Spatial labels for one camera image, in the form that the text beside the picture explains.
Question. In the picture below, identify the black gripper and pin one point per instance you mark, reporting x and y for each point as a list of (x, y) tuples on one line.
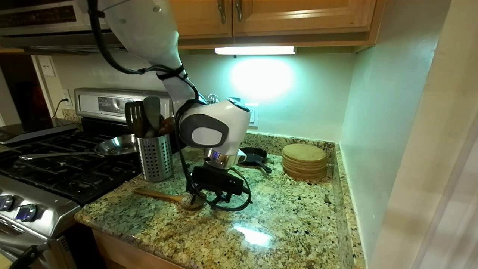
[(211, 193)]

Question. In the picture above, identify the light perforated wooden spoon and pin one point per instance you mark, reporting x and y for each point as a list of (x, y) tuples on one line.
[(159, 195)]

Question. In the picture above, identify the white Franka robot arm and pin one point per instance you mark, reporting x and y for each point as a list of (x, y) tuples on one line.
[(144, 30)]

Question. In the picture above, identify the dark round wooden spoon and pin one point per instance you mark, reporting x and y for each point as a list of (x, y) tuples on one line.
[(167, 127)]

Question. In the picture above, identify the perforated metal utensil holder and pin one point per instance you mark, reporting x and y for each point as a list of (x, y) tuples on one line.
[(156, 159)]

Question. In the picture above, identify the small black cast-iron skillet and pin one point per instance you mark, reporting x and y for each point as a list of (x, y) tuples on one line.
[(255, 157)]

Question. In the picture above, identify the wooden base cabinet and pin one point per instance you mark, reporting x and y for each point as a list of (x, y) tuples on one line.
[(129, 254)]

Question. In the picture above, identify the dark wooden flat spatula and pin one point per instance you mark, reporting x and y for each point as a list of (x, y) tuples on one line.
[(153, 114)]

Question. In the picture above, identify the stainless steel frying pan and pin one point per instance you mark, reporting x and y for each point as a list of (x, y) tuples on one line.
[(117, 145)]

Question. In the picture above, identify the dark slotted turner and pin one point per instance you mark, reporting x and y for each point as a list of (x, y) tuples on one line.
[(135, 117)]

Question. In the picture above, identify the stack of round wooden trivets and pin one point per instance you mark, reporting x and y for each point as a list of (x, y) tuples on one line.
[(304, 162)]

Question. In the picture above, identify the stainless steel gas stove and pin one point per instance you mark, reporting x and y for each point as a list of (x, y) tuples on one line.
[(65, 169)]

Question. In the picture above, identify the under-cabinet light strip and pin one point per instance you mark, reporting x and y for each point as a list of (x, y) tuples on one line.
[(255, 50)]

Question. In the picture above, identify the stainless steel microwave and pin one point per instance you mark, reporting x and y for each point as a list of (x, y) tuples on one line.
[(46, 20)]

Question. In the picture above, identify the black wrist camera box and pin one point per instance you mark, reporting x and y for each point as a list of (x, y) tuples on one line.
[(217, 178)]

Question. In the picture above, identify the wall outlet with plug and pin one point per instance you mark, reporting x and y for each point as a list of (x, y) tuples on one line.
[(66, 97)]

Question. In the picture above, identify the white light switch plate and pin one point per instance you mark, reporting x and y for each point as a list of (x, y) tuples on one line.
[(47, 66)]

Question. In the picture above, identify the wooden wall cabinet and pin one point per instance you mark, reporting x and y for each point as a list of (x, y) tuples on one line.
[(299, 20)]

